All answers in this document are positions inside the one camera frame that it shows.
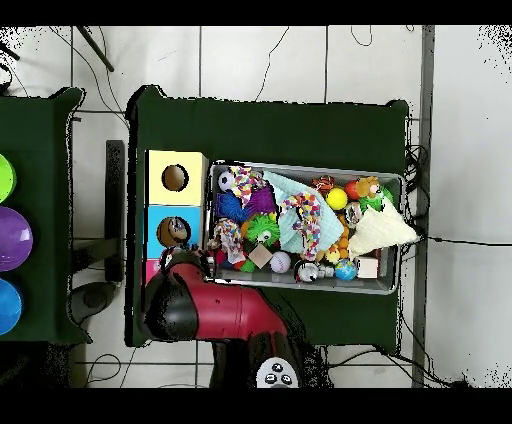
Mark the shallow clear mesh bin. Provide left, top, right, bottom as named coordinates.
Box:
left=203, top=159, right=404, bottom=296

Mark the green plastic bowl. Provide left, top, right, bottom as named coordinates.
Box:
left=0, top=153, right=17, bottom=203

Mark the black rod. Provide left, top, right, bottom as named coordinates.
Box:
left=75, top=26, right=115, bottom=73

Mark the black cable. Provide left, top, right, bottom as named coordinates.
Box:
left=415, top=235, right=512, bottom=248
left=255, top=26, right=291, bottom=101
left=349, top=26, right=374, bottom=48

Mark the blue globe ball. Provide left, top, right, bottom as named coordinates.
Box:
left=334, top=259, right=358, bottom=282

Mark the blue spiky ball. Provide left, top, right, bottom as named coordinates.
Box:
left=217, top=191, right=251, bottom=224

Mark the mint green cloth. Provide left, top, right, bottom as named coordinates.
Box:
left=263, top=169, right=347, bottom=257

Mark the cream yellow cloth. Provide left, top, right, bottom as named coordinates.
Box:
left=346, top=199, right=421, bottom=259

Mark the black flat bar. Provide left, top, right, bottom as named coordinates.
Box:
left=105, top=139, right=127, bottom=283

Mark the dark green table cloth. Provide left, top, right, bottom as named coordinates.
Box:
left=125, top=83, right=411, bottom=349
left=0, top=86, right=93, bottom=345

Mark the wooden three-hole box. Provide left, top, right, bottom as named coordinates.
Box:
left=142, top=149, right=209, bottom=314

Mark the green spiky ball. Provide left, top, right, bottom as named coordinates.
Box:
left=245, top=211, right=281, bottom=247

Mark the purple plastic bowl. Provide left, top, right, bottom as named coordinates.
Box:
left=0, top=206, right=34, bottom=273

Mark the grey round base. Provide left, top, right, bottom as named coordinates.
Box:
left=70, top=279, right=119, bottom=325

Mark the brown plush bear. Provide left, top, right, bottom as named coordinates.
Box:
left=355, top=175, right=384, bottom=201

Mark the colourful patterned cloth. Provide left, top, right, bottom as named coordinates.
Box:
left=211, top=217, right=246, bottom=264
left=279, top=190, right=324, bottom=262
left=230, top=166, right=265, bottom=206

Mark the white baseball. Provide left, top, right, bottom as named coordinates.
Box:
left=268, top=251, right=293, bottom=275

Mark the yellow ball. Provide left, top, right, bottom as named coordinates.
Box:
left=325, top=186, right=350, bottom=211

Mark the purple spiky ball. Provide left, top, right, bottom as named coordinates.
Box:
left=249, top=187, right=280, bottom=216

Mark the blue plastic bowl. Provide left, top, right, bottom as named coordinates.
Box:
left=0, top=276, right=23, bottom=336

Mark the small soccer ball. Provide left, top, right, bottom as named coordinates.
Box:
left=218, top=171, right=239, bottom=193

